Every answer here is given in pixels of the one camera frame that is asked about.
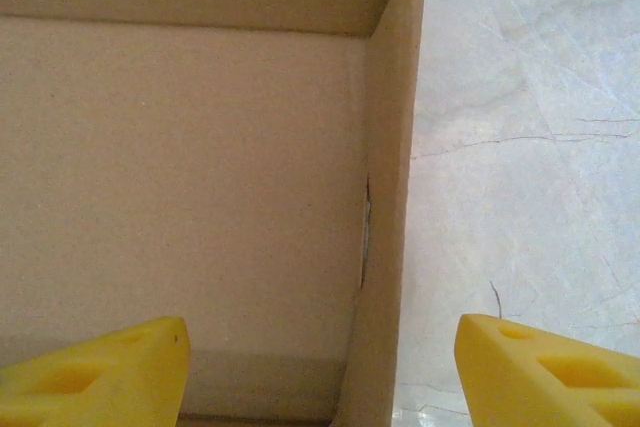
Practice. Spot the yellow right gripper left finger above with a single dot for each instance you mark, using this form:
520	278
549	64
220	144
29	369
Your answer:
100	387

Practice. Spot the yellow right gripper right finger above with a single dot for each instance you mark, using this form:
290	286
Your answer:
550	382

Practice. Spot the brown cardboard box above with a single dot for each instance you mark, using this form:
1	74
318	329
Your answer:
200	172

